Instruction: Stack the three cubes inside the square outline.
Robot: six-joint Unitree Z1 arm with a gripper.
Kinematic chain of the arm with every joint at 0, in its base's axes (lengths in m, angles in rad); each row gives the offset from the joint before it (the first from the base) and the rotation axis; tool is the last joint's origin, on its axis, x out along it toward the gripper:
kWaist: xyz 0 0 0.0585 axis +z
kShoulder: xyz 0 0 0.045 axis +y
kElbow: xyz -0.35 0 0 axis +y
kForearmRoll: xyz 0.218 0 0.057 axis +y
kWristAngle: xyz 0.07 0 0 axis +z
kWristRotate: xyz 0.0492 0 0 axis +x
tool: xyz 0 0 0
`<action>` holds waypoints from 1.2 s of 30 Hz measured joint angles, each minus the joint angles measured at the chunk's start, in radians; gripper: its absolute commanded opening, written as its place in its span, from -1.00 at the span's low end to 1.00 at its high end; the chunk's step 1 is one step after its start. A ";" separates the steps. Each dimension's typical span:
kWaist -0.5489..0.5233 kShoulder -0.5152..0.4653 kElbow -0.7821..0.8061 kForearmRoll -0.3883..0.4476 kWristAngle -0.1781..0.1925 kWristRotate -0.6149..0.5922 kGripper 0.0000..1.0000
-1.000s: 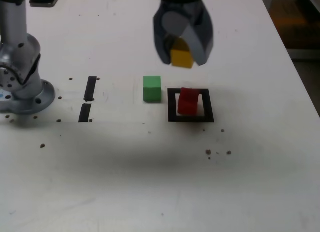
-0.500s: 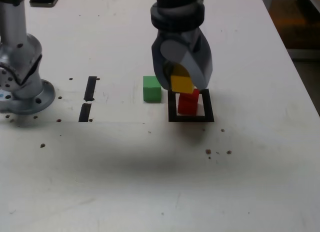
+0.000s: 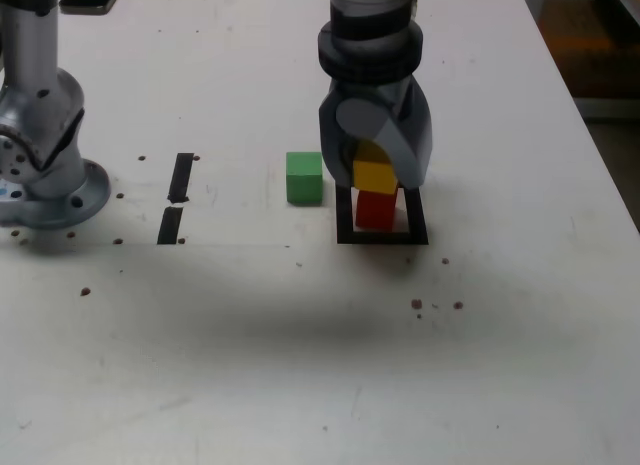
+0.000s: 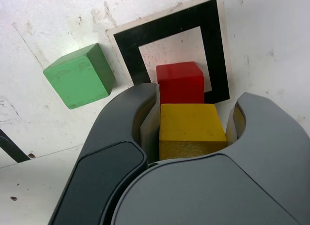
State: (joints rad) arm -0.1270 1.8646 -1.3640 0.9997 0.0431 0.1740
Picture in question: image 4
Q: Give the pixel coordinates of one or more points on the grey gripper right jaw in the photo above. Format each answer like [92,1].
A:
[206,193]

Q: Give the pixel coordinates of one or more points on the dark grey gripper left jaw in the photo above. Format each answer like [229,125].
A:
[109,150]

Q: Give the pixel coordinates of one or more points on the yellow cube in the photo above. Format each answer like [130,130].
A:
[191,123]

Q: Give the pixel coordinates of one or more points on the green cube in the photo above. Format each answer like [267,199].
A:
[77,82]

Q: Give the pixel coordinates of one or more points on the red cube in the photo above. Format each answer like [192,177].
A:
[179,84]

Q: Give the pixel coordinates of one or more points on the black tape square outline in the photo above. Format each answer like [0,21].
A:
[214,53]

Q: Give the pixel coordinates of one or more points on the black tape strip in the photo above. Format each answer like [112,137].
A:
[12,147]

